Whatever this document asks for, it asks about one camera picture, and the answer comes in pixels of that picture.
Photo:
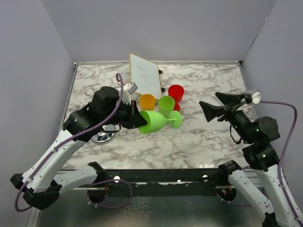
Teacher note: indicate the yellow wine glass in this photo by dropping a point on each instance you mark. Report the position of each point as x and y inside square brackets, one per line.
[147, 102]

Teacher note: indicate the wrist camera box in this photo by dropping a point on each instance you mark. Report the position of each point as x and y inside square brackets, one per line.
[252, 96]
[128, 90]

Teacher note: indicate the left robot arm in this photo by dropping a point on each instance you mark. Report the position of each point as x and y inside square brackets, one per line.
[41, 185]

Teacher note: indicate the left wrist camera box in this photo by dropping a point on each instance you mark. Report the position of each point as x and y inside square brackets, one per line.
[128, 90]

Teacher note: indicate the black front mounting rail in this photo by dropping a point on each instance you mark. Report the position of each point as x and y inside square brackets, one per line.
[170, 182]

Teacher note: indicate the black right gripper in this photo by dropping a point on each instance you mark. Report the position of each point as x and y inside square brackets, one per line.
[211, 111]

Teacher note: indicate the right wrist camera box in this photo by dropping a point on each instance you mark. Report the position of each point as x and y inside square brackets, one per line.
[252, 96]

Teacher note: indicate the green wine glass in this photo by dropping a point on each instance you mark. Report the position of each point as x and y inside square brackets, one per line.
[156, 121]
[166, 105]

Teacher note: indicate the red wine glass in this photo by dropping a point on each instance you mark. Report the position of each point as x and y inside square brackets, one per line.
[176, 92]

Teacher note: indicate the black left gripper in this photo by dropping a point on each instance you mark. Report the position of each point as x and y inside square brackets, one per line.
[135, 119]

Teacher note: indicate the small whiteboard yellow frame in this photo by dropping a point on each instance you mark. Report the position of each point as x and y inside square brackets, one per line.
[145, 74]

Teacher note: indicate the chrome wine glass rack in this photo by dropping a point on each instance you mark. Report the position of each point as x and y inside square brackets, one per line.
[104, 134]

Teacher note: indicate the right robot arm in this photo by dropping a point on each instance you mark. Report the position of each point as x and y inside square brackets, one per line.
[276, 208]

